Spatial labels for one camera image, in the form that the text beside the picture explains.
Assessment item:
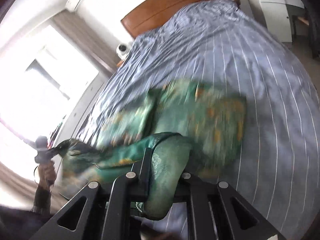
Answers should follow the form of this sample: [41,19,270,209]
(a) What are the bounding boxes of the green patterned silk garment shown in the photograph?
[57,80,247,220]

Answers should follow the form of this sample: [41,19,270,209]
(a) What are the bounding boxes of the left forearm dark sleeve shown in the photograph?
[32,185,51,215]

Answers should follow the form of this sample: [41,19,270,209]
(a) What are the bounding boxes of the orange wooden nightstand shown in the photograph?
[117,60,124,68]

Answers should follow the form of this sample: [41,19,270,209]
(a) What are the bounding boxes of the beige window curtain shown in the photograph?
[52,10,119,77]

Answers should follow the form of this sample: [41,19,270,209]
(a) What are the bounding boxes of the person's left hand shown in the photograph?
[38,160,57,191]

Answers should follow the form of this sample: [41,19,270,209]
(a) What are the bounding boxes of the blue checked bed cover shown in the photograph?
[77,0,319,239]

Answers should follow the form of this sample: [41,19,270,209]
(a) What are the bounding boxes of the white dresser with drawers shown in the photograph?
[248,0,307,47]

